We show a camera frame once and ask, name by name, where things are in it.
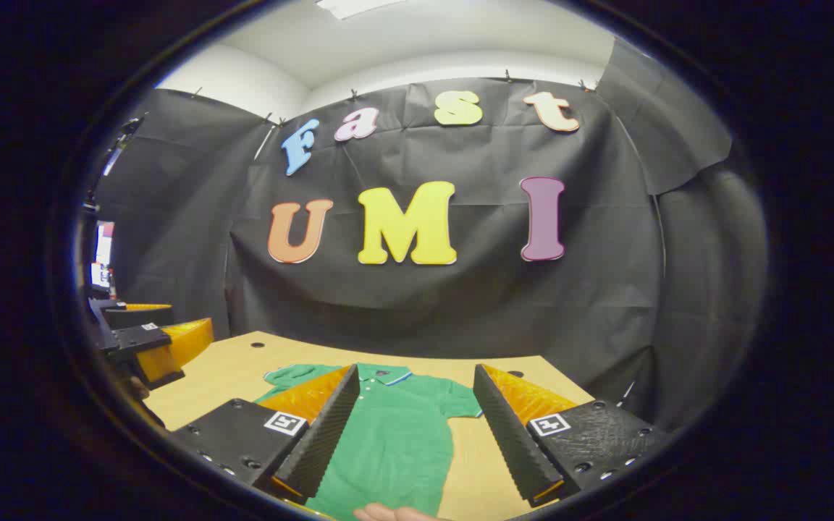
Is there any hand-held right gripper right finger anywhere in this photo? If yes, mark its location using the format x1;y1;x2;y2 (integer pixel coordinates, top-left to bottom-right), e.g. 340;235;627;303
472;364;673;507

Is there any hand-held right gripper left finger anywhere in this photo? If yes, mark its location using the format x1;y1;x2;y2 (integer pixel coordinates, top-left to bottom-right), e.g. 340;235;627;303
169;364;361;506

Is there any green T-shirt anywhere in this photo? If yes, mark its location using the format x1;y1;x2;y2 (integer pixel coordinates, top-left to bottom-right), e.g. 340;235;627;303
254;362;483;521

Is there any computer monitor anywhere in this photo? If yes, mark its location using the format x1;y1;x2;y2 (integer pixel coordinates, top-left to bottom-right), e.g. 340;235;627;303
90;221;115;290

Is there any black backdrop cloth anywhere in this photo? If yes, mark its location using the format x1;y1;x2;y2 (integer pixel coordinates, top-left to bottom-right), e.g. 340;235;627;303
95;36;769;435

